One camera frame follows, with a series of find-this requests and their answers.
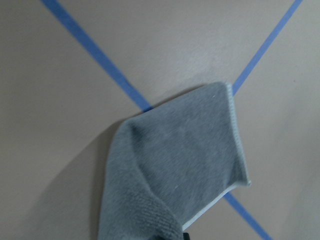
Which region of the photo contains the pink towel with grey back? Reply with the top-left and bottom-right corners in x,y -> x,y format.
97,82 -> 251,240

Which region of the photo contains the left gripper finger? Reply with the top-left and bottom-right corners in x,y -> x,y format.
183,234 -> 190,240

